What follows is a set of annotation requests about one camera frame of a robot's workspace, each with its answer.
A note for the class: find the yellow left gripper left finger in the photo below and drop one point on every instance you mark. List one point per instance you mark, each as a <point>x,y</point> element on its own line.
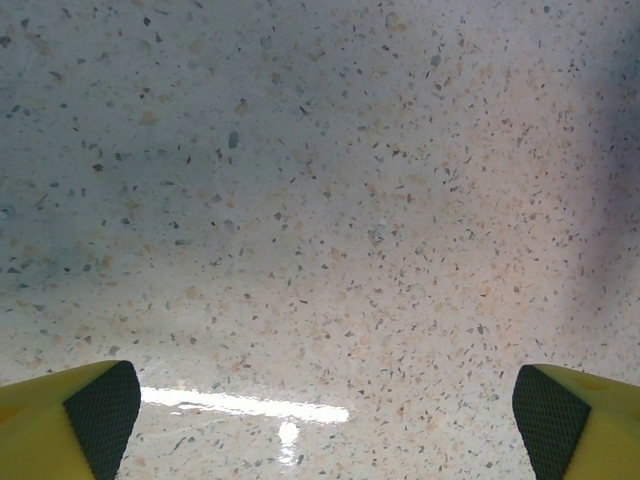
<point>50,430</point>

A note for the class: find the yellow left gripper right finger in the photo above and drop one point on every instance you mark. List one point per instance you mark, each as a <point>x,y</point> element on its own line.
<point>590,430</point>

